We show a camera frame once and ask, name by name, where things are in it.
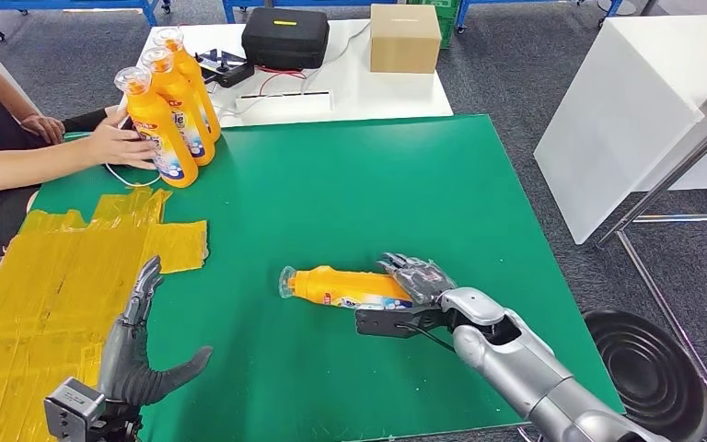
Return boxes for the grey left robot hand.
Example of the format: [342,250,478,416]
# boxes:
[97,256,214,409]

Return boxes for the green plastic crate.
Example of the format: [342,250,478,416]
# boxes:
[411,0,458,50]

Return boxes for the black carrying case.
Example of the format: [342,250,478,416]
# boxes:
[241,6,330,71]

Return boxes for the black remote controller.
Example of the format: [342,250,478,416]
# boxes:
[197,48,256,89]

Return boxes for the green table board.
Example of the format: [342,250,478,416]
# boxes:
[29,114,626,442]

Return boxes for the red cable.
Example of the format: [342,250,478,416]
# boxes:
[259,65,307,96]

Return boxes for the white power strip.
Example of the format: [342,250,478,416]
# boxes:
[235,89,334,117]

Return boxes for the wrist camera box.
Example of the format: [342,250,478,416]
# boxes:
[43,378,109,442]
[354,307,410,339]

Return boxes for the person's left hand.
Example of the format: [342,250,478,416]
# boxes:
[20,114,66,145]

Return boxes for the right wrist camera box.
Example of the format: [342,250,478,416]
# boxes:
[354,307,410,339]

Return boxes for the white charging cable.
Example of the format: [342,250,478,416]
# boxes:
[104,163,163,188]

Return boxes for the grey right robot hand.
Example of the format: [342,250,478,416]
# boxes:
[377,252,458,307]

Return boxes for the orange detergent bottle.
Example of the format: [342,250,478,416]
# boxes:
[152,27,222,143]
[278,265,416,310]
[140,47,216,167]
[113,66,200,189]

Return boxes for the black round stool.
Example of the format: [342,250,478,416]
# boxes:
[582,308,707,442]

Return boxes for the person's right hand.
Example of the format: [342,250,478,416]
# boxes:
[87,110,159,170]

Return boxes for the cardboard box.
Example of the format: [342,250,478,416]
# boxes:
[369,3,443,75]

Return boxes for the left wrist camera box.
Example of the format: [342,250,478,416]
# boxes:
[43,378,109,442]

